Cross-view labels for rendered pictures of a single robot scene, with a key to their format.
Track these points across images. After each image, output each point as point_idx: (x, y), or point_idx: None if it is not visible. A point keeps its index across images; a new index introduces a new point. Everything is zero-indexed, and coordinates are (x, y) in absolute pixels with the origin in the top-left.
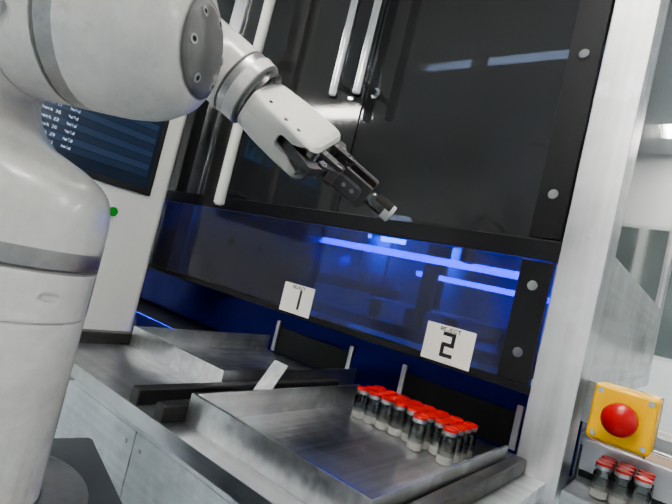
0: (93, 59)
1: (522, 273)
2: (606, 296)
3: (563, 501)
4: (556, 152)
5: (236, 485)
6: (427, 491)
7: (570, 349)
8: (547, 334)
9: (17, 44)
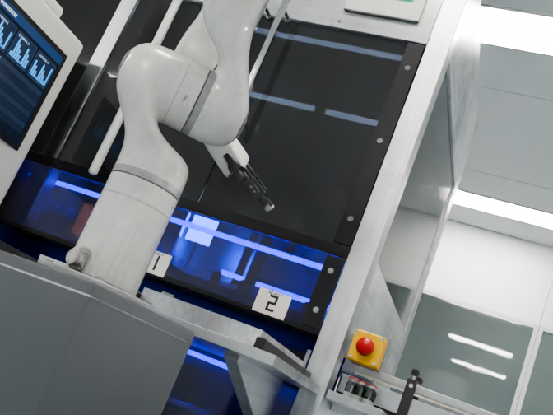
0: (212, 123)
1: (326, 263)
2: (369, 285)
3: (328, 395)
4: (355, 194)
5: (188, 325)
6: None
7: (346, 310)
8: (334, 300)
9: (183, 109)
